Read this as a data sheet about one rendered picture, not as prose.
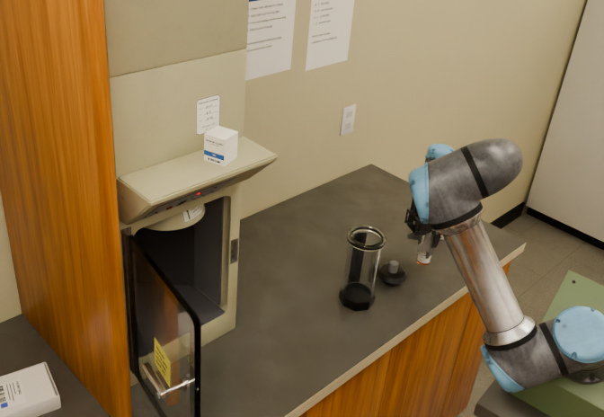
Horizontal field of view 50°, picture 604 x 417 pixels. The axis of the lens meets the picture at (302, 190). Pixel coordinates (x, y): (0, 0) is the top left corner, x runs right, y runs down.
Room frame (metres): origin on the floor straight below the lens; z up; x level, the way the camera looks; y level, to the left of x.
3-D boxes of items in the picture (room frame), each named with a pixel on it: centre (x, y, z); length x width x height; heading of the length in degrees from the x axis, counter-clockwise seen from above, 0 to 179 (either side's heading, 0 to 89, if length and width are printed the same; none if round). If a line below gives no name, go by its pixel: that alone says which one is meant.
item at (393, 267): (1.58, -0.30, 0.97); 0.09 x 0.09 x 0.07
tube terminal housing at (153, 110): (1.27, 0.34, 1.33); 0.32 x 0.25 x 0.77; 137
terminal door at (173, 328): (0.95, 0.25, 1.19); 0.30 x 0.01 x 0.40; 38
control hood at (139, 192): (1.15, 0.21, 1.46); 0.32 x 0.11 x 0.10; 137
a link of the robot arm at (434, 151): (1.64, -0.38, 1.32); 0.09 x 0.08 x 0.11; 4
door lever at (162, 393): (0.87, 0.23, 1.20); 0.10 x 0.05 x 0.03; 38
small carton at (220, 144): (1.19, 0.17, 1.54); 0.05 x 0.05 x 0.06; 66
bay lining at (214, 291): (1.27, 0.34, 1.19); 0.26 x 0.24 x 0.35; 137
